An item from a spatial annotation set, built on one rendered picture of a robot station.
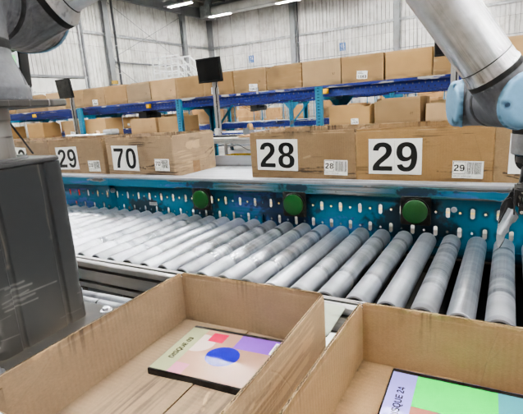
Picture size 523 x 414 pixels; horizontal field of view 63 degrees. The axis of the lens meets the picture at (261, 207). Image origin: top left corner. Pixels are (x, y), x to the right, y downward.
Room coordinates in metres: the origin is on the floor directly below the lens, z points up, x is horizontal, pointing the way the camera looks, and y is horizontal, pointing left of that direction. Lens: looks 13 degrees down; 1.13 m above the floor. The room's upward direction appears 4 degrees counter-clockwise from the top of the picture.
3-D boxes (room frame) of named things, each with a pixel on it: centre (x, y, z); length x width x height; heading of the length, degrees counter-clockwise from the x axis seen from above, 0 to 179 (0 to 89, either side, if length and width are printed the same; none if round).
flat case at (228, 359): (0.59, 0.07, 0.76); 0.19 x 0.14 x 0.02; 65
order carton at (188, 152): (1.98, 0.44, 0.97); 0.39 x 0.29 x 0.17; 60
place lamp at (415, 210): (1.21, -0.45, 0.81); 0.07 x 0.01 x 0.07; 60
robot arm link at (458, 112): (0.86, -0.45, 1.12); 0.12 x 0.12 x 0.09; 87
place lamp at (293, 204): (1.40, -0.11, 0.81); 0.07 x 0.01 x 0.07; 60
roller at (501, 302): (0.88, -0.52, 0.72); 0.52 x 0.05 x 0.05; 150
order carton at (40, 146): (2.38, 1.13, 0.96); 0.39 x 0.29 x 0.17; 59
